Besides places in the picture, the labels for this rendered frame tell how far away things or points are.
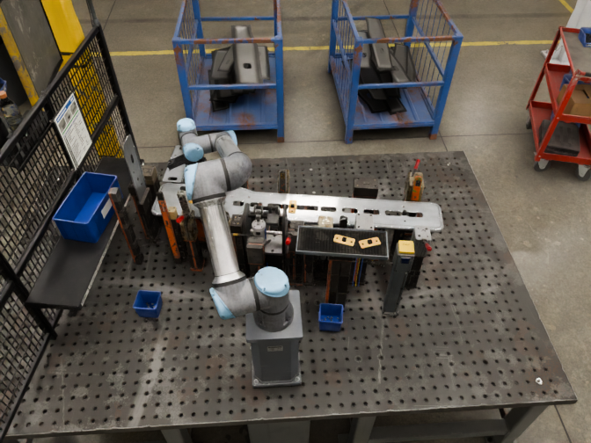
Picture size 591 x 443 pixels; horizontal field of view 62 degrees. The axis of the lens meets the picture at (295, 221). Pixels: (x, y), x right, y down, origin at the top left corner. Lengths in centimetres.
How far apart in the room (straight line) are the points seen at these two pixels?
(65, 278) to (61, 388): 46
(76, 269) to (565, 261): 309
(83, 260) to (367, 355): 129
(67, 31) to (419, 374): 219
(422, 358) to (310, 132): 265
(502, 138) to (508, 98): 67
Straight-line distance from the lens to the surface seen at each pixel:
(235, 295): 168
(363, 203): 241
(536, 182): 442
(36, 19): 528
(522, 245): 387
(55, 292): 224
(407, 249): 204
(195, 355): 229
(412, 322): 240
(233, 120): 434
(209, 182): 167
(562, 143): 444
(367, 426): 244
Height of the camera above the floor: 270
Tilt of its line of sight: 48 degrees down
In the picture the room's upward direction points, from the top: straight up
